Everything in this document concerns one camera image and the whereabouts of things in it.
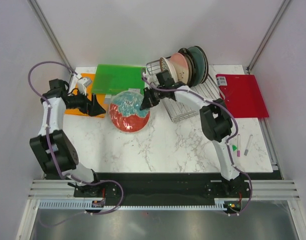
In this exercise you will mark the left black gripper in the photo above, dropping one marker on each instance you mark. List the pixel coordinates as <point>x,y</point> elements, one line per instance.
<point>92,108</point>

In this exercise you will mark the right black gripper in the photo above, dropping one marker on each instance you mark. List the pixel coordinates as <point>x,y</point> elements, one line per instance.
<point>148,101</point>

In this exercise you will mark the red blue flower plate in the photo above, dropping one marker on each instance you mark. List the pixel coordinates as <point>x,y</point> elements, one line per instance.
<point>124,112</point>

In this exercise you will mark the brown floral pattern plate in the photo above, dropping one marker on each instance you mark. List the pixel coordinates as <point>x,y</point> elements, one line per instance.
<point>166,65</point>

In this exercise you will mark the pink beige leaf plate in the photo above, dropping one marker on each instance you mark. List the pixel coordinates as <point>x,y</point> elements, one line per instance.
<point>181,67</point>

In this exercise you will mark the dark red rimmed beige plate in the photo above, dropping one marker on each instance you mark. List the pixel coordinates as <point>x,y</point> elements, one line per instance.
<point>189,70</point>

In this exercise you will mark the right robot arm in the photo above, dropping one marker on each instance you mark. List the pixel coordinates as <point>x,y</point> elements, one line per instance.
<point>216,121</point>

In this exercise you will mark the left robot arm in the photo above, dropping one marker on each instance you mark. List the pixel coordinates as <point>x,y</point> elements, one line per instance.
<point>52,148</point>

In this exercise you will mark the orange plastic folder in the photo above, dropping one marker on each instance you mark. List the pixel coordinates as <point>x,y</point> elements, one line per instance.
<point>102,99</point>

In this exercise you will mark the green plastic folder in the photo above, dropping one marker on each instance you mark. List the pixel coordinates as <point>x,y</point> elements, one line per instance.
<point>113,79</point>

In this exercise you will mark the teal green plate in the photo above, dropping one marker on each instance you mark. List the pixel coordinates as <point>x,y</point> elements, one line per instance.
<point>200,64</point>

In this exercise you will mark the black gold rimmed plate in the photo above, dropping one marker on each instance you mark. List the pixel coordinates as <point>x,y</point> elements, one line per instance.
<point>185,51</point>

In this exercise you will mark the dark striped plate behind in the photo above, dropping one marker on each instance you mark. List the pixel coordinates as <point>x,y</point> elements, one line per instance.
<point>206,73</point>

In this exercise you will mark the red plastic folder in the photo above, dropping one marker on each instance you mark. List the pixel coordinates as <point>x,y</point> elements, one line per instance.
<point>242,95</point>

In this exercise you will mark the white pink pen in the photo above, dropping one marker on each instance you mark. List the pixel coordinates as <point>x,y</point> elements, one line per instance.
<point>238,145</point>

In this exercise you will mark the white grey pen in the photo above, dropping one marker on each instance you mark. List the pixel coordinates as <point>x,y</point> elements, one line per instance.
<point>248,145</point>

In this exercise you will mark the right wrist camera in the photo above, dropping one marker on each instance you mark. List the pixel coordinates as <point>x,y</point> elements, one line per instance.
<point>150,79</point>

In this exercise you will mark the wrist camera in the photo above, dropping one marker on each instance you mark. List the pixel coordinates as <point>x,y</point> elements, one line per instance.
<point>82,85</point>
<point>150,79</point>

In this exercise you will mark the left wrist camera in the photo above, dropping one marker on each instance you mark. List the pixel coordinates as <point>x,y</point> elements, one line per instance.
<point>82,85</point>

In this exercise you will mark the metal wire dish rack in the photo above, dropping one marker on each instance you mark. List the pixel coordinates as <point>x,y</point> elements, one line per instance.
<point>178,111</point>

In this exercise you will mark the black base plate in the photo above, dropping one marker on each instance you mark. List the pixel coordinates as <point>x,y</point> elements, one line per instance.
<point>162,188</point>

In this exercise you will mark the white cable duct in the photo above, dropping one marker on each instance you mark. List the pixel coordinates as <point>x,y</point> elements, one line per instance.
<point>91,205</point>

